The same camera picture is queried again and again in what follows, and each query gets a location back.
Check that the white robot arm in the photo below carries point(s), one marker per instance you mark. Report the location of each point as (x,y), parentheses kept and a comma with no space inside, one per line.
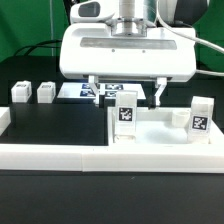
(128,40)

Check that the white square table top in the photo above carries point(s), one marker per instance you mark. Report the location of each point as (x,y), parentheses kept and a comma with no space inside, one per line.
(158,126)

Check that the white base tag plate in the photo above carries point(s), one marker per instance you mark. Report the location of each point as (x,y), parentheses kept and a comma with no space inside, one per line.
(75,90)

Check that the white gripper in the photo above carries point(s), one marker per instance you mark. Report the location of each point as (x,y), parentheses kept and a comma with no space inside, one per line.
(124,40)

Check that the white U-shaped obstacle fence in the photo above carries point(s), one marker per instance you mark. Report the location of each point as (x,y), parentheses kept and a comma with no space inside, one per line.
(193,158)

